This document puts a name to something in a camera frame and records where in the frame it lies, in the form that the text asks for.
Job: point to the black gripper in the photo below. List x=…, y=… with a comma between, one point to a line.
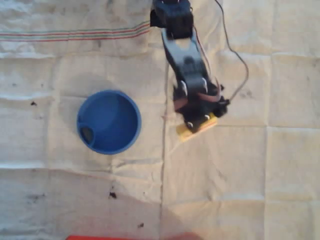
x=197, y=120

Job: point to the red flat object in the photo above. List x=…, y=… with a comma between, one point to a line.
x=125, y=237

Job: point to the blue plastic bowl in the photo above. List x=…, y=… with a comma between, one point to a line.
x=110, y=142

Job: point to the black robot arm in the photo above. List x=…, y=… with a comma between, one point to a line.
x=186, y=57

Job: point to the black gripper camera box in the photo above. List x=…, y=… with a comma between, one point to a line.
x=222, y=110

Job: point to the white cloth with stripes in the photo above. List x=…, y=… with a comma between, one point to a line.
x=250, y=175

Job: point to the yellow rectangular block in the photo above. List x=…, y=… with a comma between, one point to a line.
x=183, y=135

